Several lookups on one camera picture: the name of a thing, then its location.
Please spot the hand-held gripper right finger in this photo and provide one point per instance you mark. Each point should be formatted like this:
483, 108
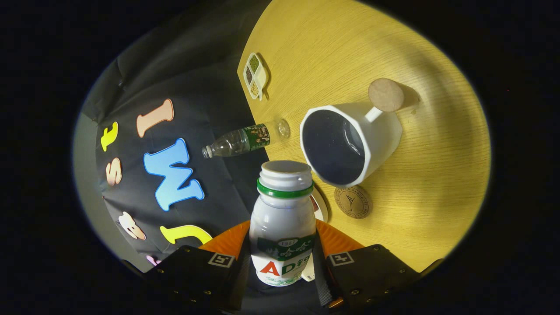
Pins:
323, 275

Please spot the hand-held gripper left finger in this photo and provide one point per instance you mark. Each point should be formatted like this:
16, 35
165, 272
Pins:
239, 280

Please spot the white juice bottle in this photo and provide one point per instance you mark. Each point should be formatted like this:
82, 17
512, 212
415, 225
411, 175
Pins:
282, 214

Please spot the round cork coaster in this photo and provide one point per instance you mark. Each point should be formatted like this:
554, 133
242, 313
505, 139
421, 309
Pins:
353, 202

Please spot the clear plastic water bottle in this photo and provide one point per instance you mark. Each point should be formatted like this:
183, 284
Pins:
238, 141

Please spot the white round plate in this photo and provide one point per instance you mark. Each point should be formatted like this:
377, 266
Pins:
322, 210

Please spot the wooden table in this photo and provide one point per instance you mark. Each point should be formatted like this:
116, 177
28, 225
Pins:
428, 210

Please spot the black backdrop cloth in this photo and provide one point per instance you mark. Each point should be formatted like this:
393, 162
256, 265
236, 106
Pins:
210, 87

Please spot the white divided bean dish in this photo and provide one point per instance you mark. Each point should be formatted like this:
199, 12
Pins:
261, 76

